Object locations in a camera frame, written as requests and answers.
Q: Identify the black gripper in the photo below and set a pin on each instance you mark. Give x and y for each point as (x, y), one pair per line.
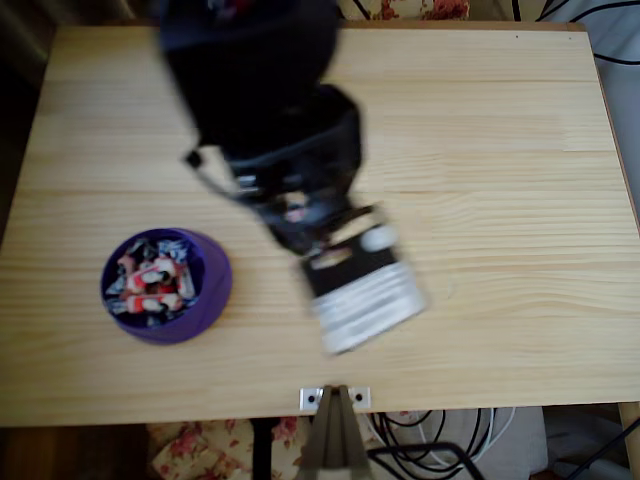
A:
(296, 227)

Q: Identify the purple plastic bowl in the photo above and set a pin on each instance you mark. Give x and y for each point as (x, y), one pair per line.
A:
(210, 300)

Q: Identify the wrapped red white candy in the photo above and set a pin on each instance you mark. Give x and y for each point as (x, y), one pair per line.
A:
(150, 276)
(152, 302)
(185, 281)

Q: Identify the floral patterned cloth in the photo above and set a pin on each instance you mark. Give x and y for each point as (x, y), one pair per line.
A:
(210, 450)
(440, 7)

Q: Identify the black stand leg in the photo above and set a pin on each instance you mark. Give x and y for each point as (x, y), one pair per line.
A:
(261, 450)

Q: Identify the wooden table leg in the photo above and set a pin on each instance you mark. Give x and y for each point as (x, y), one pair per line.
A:
(631, 430)

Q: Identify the black camera box white label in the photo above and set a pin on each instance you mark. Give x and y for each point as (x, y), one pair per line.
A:
(360, 290)

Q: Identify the silver metal bracket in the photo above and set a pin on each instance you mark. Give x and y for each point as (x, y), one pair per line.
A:
(307, 398)

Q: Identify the camera mount post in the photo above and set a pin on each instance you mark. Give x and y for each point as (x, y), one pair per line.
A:
(335, 430)

